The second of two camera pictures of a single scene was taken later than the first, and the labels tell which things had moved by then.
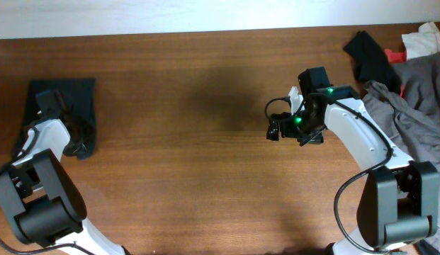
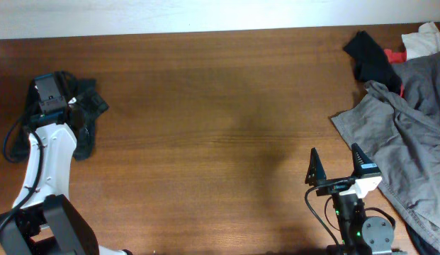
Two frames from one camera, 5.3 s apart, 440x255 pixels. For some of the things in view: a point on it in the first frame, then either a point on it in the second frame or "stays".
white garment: x=429 y=40 stays
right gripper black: x=287 y=129 → x=316 y=175
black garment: x=370 y=61 stays
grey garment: x=418 y=118 stays
